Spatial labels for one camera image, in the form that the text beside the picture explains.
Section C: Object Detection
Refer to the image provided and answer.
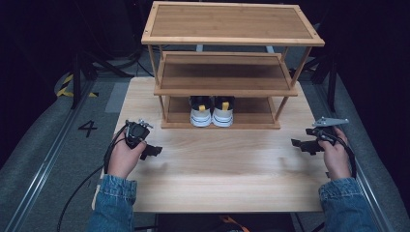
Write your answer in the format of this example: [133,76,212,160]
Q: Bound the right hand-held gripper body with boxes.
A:
[305,116,350,145]

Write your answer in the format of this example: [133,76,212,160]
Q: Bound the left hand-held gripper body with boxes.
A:
[125,119,154,150]

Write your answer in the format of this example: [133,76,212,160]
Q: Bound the white navy blue sneaker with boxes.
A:
[189,95,214,128]
[211,95,235,128]

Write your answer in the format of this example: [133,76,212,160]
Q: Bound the wooden three-tier shoe rack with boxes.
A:
[140,0,326,131]

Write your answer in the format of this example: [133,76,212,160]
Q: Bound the person's left hand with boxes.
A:
[106,136,148,180]

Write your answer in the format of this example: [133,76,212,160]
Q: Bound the person's right hand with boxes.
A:
[322,126,352,182]

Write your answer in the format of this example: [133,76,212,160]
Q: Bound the black metal stand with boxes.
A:
[71,51,136,110]
[303,47,339,112]

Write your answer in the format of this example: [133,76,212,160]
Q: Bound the yellow black hazard tape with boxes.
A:
[56,73,100,99]

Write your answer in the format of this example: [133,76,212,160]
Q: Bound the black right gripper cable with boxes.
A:
[317,130,358,180]

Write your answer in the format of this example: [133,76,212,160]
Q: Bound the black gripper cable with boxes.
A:
[56,124,130,232]
[317,130,358,180]

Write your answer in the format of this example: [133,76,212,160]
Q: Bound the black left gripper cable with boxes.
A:
[56,124,130,232]

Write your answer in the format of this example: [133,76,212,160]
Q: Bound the metal floor rail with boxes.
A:
[3,80,98,232]

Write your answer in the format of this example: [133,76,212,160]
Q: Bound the orange strap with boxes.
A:
[216,215,250,232]

